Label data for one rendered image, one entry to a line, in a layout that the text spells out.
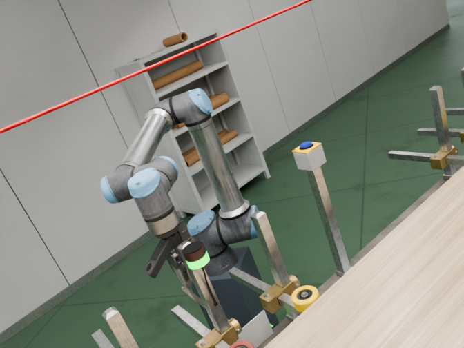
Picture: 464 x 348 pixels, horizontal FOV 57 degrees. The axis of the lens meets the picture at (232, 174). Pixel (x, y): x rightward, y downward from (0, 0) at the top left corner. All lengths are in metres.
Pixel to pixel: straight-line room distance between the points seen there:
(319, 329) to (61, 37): 3.20
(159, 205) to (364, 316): 0.60
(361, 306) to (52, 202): 2.97
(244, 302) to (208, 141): 0.79
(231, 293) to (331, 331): 0.98
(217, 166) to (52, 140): 2.14
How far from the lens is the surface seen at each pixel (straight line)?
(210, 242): 2.00
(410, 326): 1.14
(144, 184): 1.14
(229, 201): 1.90
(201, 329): 1.40
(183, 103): 1.75
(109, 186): 1.32
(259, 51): 5.00
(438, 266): 1.30
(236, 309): 2.14
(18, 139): 3.68
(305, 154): 1.37
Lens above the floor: 1.71
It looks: 21 degrees down
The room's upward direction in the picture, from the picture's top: 21 degrees counter-clockwise
